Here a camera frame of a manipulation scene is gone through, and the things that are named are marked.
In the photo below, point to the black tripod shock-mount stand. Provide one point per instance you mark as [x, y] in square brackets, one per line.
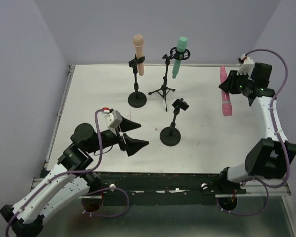
[164, 89]

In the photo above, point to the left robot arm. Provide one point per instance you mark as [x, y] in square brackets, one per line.
[73, 175]

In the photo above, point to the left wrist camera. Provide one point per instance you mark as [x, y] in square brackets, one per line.
[112, 118]

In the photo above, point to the beige microphone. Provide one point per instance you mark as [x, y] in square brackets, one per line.
[138, 42]

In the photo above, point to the black round-base clip stand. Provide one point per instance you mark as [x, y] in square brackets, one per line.
[136, 99]

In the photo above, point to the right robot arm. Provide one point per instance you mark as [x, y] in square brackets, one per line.
[272, 155]

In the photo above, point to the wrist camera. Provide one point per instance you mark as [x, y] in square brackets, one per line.
[246, 65]
[112, 118]

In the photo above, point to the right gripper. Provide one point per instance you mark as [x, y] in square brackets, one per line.
[231, 80]

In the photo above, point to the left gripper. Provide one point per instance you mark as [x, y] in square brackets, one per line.
[123, 138]

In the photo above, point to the aluminium frame extrusion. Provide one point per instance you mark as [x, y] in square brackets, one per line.
[27, 212]

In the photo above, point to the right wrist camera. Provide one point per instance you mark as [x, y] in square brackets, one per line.
[246, 65]

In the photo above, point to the green toy microphone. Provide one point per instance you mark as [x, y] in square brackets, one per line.
[180, 49]

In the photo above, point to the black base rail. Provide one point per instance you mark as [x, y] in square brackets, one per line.
[147, 189]

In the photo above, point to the pink toy microphone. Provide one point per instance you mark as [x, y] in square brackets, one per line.
[226, 103]

